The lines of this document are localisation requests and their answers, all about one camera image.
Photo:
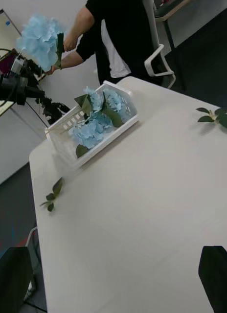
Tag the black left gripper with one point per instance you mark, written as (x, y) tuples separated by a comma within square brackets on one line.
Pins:
[(21, 90)]

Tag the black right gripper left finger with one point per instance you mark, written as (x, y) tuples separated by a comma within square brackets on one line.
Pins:
[(13, 281)]

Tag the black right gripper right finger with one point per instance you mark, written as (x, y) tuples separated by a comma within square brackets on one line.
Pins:
[(217, 276)]

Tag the large pale blue flower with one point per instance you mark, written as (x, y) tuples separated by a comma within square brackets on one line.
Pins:
[(114, 102)]

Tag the silver and black left arm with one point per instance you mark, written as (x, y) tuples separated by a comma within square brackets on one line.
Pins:
[(4, 86)]

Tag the person's forearm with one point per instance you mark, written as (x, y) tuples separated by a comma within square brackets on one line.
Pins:
[(73, 60), (80, 29)]

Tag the person's hand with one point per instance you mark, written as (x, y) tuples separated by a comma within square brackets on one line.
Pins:
[(53, 70)]

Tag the white cabinet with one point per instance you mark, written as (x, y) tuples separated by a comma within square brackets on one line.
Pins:
[(18, 141)]

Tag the white shallow plastic box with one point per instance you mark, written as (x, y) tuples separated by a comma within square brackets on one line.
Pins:
[(64, 144)]

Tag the green leaf twig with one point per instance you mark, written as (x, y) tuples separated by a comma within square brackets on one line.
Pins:
[(57, 188), (206, 119)]

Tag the person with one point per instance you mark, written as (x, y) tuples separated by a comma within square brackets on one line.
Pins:
[(128, 29)]

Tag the grey desk wooden edge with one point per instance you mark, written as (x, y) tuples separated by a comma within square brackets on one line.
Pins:
[(196, 22)]

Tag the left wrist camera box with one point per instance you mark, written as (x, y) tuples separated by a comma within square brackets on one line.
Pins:
[(19, 64)]

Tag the whiteboard dark frame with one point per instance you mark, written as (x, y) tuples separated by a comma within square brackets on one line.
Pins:
[(6, 36)]

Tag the white frame office chair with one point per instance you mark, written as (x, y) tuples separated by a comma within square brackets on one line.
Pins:
[(153, 54)]

